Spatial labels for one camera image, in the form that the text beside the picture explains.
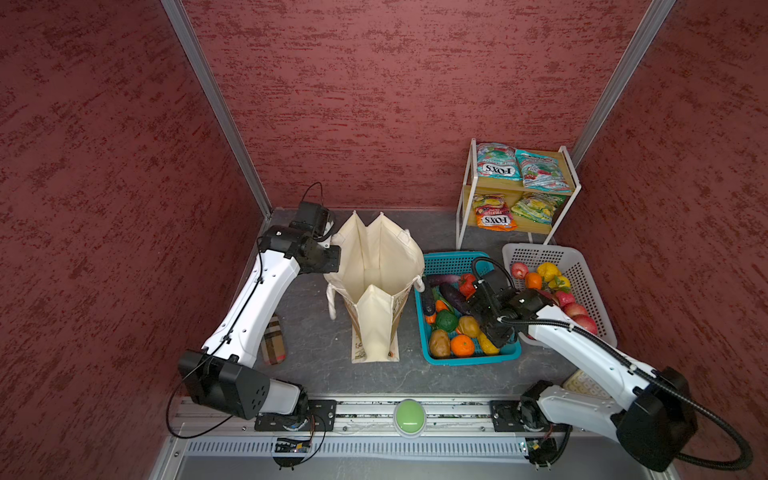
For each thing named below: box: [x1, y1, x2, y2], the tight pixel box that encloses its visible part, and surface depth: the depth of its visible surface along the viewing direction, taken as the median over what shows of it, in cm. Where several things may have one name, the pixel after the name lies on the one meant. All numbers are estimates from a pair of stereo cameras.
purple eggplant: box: [440, 282, 471, 315], surface depth 96 cm
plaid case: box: [261, 314, 287, 365], surface depth 85 cm
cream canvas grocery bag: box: [324, 210, 426, 364], surface depth 83 cm
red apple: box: [565, 306, 599, 336], surface depth 87 cm
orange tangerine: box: [450, 334, 475, 358], surface depth 83 cm
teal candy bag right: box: [515, 149, 572, 193], surface depth 83 cm
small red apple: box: [511, 262, 529, 280], surface depth 100 cm
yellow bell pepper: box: [537, 262, 562, 283], surface depth 99 cm
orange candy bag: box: [473, 194, 518, 232], surface depth 97 cm
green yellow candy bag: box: [511, 192, 567, 225], surface depth 99 cm
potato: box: [429, 329, 451, 358], surface depth 84 cm
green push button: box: [393, 398, 427, 439], surface depth 74 cm
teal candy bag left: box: [476, 142, 523, 181], surface depth 87 cm
